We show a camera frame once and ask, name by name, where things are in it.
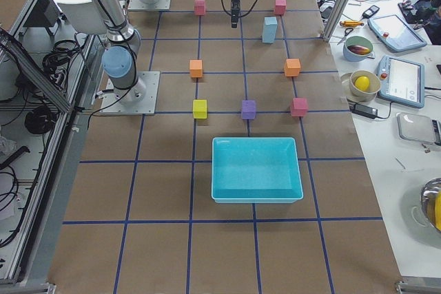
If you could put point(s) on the light blue foam block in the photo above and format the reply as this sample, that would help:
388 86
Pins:
270 25
268 36

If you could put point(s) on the pink foam block near left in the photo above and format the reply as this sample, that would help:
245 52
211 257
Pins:
199 7

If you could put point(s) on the pink foam block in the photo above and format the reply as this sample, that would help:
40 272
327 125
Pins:
280 7
299 107
199 7

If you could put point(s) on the pink foam block far left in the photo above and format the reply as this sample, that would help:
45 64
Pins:
280 7

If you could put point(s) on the orange foam block near right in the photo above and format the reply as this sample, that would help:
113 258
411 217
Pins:
196 68

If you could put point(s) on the orange foam block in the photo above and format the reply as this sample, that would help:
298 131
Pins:
292 67
196 68

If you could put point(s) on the orange foam block far right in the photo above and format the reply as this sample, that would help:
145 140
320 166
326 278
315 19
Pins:
292 67

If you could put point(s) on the purple foam block right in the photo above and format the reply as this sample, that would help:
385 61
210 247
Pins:
248 109

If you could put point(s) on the yellow foam block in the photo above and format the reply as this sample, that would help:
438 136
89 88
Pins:
199 109

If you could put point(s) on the scissors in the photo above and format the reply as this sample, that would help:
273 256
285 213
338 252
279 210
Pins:
347 32

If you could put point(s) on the gold tool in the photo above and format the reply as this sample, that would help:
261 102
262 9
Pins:
351 23

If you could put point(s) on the pink foam block right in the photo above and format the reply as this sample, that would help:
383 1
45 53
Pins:
299 107

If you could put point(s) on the blue bowl with fruit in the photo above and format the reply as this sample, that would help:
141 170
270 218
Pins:
357 48

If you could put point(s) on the bowl with lemon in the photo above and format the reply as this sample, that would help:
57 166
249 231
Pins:
360 86

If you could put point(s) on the black power adapter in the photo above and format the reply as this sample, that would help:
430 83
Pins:
363 110

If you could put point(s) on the blue teach pendant far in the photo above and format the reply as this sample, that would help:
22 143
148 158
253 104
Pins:
395 33

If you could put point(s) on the blue teach pendant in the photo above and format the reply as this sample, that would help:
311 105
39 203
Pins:
395 33
401 81

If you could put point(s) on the cyan plastic bin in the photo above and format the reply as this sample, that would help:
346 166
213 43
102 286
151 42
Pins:
255 170

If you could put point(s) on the blue teach pendant near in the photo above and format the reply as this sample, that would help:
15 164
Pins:
401 81

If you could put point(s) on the digital kitchen scale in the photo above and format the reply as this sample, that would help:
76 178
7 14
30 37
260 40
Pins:
419 128

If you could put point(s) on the steel bowl with banana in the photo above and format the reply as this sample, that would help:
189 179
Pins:
430 202

